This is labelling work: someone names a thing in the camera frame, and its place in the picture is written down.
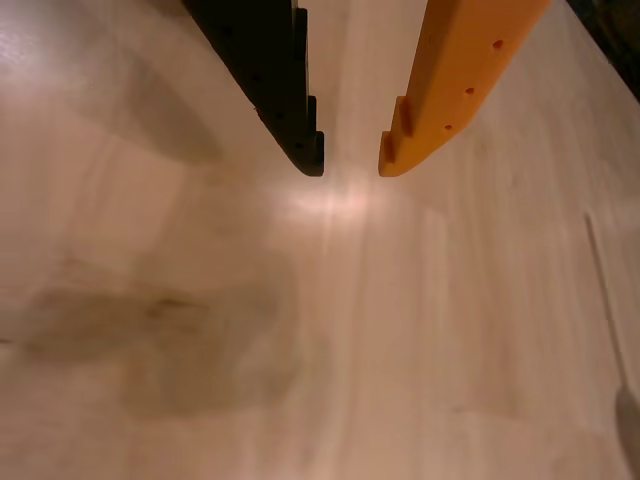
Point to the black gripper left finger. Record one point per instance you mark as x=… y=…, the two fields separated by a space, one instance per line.
x=270 y=75

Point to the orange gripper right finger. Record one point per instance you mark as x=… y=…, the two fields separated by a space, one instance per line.
x=450 y=85

